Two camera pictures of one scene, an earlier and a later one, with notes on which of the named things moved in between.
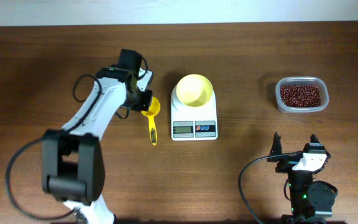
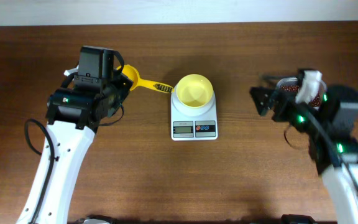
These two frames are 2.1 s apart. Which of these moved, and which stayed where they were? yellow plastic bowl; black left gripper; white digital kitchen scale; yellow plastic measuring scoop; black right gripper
Moved: yellow plastic measuring scoop; black right gripper; black left gripper
Stayed: yellow plastic bowl; white digital kitchen scale
